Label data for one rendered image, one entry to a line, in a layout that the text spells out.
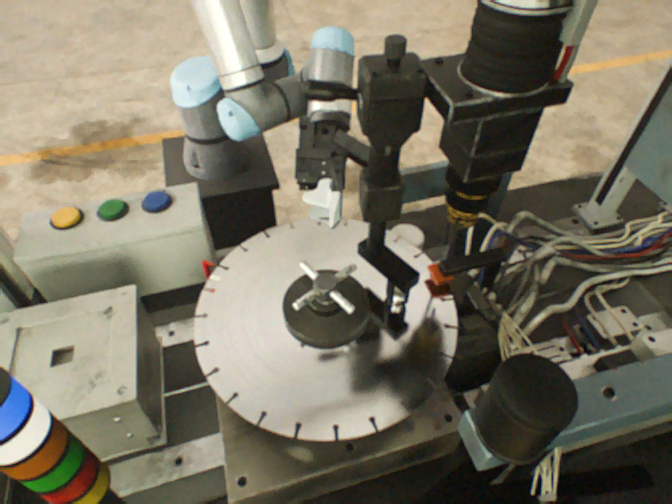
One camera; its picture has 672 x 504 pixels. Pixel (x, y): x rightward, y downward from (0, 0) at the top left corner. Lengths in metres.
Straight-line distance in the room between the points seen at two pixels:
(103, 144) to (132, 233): 1.92
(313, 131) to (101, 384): 0.48
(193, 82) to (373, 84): 0.65
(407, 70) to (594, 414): 0.34
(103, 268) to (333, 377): 0.47
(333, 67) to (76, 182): 1.88
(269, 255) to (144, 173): 1.83
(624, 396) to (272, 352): 0.36
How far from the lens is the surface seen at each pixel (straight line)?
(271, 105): 0.87
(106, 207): 0.88
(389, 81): 0.43
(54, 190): 2.54
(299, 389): 0.56
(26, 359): 0.74
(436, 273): 0.63
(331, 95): 0.48
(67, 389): 0.70
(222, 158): 1.11
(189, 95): 1.04
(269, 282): 0.64
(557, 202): 1.14
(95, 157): 2.66
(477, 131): 0.45
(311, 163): 0.77
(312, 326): 0.58
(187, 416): 0.79
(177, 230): 0.82
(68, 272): 0.89
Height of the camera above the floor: 1.45
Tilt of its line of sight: 47 degrees down
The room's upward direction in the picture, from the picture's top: straight up
